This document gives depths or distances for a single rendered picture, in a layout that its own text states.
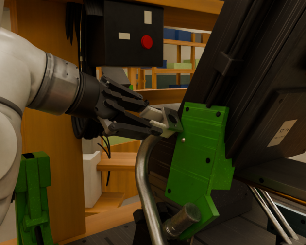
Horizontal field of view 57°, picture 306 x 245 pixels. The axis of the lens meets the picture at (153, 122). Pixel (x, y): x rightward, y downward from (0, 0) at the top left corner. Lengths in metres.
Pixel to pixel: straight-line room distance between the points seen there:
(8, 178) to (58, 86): 0.16
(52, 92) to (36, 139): 0.33
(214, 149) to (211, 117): 0.06
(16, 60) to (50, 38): 0.35
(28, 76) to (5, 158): 0.14
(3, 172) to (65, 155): 0.47
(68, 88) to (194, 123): 0.27
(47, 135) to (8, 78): 0.38
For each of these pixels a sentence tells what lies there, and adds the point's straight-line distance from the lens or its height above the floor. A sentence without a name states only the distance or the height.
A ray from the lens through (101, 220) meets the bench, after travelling 0.95.
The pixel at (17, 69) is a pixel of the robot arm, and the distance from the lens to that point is 0.41.
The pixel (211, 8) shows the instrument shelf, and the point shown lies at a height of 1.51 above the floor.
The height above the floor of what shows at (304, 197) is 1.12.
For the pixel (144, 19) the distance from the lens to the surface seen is 0.75.
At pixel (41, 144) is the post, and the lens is 0.76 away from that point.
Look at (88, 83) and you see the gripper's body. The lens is 0.47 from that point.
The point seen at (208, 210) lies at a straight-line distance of 0.54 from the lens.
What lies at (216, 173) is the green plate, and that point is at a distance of 0.57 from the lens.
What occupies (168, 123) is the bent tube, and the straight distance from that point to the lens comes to 0.58.
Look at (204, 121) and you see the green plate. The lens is 0.56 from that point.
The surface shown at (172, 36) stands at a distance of 6.16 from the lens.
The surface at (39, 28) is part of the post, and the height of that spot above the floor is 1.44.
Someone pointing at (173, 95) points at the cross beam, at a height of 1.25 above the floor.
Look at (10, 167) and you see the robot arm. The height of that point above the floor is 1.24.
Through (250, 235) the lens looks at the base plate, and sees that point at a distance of 0.87.
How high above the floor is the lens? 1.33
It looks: 10 degrees down
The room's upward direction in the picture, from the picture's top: straight up
